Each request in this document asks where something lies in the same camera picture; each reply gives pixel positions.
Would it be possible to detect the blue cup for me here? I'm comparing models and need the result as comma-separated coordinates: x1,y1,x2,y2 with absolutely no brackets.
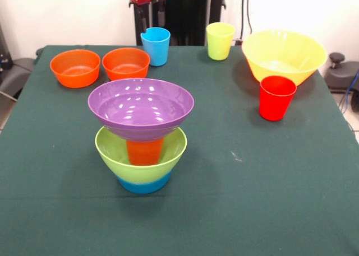
140,27,171,67

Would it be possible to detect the orange bowl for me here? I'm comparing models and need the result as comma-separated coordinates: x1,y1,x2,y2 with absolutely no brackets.
102,47,151,82
49,49,101,89

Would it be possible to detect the lime green cup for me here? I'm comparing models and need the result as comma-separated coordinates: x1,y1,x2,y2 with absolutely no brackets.
206,22,236,61

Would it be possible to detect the purple bowl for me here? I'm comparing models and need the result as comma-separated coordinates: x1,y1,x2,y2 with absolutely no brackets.
87,78,195,143

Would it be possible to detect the large yellow bowl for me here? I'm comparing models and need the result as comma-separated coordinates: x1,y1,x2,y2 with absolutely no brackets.
241,29,328,86

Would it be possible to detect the orange cup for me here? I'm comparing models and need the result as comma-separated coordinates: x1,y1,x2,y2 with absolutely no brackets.
125,138,164,166

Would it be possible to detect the green bowl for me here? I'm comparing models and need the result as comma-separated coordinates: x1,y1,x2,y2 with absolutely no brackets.
94,125,188,184

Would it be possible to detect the blue bowl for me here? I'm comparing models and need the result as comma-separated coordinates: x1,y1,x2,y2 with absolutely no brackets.
116,171,172,194

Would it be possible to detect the dark grey chair base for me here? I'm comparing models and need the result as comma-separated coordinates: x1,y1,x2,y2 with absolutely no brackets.
0,57,36,100

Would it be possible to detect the red cup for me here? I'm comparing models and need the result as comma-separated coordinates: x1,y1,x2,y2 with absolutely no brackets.
259,75,297,122

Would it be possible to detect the black chair base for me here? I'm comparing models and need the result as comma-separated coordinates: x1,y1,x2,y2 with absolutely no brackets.
324,52,359,93

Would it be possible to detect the dark green tablecloth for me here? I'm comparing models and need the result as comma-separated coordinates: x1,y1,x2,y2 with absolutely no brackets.
0,45,359,256

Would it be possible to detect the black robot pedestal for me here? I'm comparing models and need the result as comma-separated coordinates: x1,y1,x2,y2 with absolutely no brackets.
129,0,235,46

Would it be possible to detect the black hanging cable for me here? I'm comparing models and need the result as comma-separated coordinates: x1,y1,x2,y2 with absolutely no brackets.
240,0,254,41

